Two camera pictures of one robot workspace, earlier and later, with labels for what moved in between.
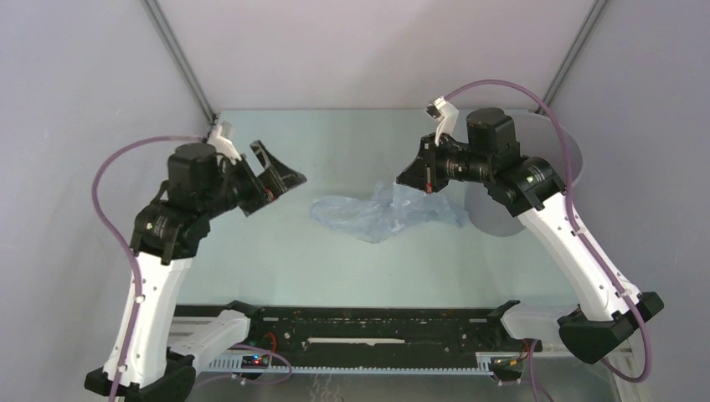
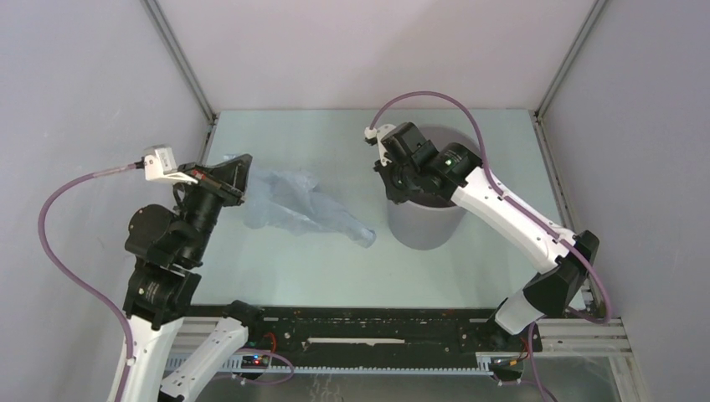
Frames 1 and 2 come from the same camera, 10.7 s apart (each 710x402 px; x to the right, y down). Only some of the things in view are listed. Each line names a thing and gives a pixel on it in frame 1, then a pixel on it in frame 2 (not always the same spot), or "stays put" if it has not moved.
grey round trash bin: x=539 y=136 to x=426 y=227
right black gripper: x=419 y=174 to x=394 y=194
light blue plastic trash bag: x=388 y=209 to x=292 y=200
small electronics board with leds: x=254 y=362 stays put
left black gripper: x=270 y=183 to x=228 y=178
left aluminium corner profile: x=154 y=9 stays put
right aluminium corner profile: x=597 y=8 stays put
